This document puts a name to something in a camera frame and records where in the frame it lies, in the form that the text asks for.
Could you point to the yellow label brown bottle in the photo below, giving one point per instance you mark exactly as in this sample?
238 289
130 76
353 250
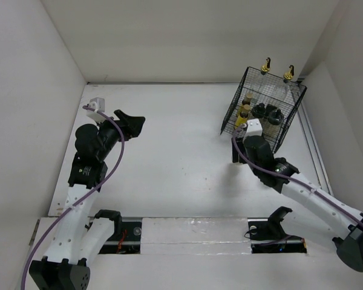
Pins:
247 98
242 115

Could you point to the metal mounting rail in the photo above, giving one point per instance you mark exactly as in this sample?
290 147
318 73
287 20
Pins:
200 236

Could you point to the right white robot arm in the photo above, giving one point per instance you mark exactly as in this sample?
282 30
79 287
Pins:
344 232

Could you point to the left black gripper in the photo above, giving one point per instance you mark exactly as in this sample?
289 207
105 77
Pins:
131 130

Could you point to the black wire basket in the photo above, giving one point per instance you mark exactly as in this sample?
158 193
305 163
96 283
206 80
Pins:
289 108

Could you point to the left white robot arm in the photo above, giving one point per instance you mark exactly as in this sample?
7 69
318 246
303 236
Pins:
77 241

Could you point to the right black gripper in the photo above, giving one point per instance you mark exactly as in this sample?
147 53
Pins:
236 154

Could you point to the brown spice jar black lid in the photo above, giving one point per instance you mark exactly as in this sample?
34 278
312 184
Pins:
258 112

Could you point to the oil bottle with dark contents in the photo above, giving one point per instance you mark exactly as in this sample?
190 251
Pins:
280 93

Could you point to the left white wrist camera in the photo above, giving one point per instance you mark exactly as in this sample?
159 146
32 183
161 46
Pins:
94 107

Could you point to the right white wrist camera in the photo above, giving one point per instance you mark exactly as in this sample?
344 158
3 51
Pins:
253 128

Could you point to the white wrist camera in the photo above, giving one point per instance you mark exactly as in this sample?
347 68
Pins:
253 128
94 107

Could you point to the clear oil bottle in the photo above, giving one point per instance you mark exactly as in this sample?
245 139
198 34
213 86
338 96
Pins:
261 78

